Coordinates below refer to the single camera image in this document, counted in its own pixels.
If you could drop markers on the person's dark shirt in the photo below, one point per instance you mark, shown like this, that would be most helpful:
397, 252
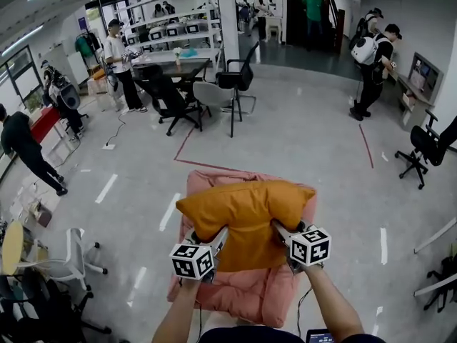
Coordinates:
250, 336

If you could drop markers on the grey shell chair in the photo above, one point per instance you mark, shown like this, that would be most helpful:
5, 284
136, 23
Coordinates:
210, 95

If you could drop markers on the yellow round table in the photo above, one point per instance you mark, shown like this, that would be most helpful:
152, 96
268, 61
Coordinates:
12, 245

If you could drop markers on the red floor tape strip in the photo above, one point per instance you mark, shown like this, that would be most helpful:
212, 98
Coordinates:
366, 146
214, 166

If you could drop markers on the black swivel chair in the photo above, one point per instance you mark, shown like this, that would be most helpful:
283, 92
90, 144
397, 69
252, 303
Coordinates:
43, 298

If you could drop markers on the small black screen device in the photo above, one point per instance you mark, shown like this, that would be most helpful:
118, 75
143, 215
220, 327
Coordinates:
319, 337

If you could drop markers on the large dark-framed window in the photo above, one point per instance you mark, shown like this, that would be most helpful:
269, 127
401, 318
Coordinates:
18, 80

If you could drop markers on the black high-back office chair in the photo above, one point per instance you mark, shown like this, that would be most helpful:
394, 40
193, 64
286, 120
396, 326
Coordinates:
164, 91

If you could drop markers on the white cart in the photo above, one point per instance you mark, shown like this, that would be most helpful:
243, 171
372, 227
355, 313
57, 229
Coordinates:
101, 88

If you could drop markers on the white shelving rack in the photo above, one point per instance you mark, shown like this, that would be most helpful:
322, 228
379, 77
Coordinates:
178, 39

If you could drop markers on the white power strip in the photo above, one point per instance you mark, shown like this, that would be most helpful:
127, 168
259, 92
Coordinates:
108, 146

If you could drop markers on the brown cardboard box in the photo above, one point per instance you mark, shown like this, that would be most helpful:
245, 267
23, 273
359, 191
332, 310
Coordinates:
43, 217

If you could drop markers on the black office chair with headrest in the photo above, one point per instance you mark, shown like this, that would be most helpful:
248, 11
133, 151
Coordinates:
428, 145

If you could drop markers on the white office chair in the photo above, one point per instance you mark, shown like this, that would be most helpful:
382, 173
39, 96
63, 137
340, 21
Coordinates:
73, 248

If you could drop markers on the pink cushion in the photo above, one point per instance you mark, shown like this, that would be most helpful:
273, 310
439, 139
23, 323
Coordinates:
232, 298

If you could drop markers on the row of white devices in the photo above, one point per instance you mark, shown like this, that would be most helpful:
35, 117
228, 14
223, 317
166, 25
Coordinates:
175, 30

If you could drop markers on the orange fabric pillow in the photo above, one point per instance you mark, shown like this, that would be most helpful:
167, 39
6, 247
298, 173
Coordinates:
246, 209

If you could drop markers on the teal cloth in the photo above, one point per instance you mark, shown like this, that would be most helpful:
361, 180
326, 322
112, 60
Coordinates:
189, 53

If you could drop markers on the vase with white flowers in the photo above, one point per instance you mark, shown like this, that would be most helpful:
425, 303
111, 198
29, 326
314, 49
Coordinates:
178, 63

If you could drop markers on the white metal table frame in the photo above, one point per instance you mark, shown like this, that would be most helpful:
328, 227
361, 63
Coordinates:
436, 235

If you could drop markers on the person's left forearm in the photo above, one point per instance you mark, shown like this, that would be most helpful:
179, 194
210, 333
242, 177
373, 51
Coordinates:
178, 313

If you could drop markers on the black mesh armchair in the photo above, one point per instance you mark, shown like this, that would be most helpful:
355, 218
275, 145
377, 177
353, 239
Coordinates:
239, 77

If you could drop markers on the grey desk with hutch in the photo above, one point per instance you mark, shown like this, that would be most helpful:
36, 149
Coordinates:
425, 70

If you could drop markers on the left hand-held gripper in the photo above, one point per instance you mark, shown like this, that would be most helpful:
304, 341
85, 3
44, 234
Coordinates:
189, 261

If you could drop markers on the black chair base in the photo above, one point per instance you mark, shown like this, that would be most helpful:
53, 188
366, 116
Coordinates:
448, 263

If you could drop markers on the person's right forearm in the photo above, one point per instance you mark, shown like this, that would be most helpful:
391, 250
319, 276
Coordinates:
332, 306

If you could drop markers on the dark desk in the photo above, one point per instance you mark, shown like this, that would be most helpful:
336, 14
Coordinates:
160, 64

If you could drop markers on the red table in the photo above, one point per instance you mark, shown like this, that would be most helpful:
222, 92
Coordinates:
46, 120

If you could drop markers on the small white table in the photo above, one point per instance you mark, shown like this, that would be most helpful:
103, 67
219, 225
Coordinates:
273, 21

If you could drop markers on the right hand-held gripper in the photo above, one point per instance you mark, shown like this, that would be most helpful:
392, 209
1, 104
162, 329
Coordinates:
308, 248

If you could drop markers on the dark wooden staircase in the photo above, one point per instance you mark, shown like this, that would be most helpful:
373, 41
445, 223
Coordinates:
296, 20

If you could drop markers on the clothes rack with green garment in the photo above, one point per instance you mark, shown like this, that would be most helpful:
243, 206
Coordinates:
84, 46

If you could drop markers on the white backpack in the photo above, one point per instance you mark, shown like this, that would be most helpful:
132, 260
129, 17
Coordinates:
364, 50

